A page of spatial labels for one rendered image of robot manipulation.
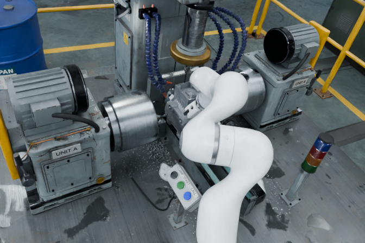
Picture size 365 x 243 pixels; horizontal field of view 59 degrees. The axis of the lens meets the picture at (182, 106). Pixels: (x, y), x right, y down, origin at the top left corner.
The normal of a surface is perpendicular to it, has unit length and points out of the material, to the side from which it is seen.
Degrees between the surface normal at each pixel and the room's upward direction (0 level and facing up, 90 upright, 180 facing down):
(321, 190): 0
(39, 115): 90
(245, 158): 59
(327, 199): 0
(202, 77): 39
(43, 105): 0
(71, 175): 90
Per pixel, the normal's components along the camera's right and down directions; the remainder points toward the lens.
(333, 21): -0.90, 0.18
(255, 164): -0.07, -0.03
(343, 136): 0.13, -0.75
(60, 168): 0.49, 0.62
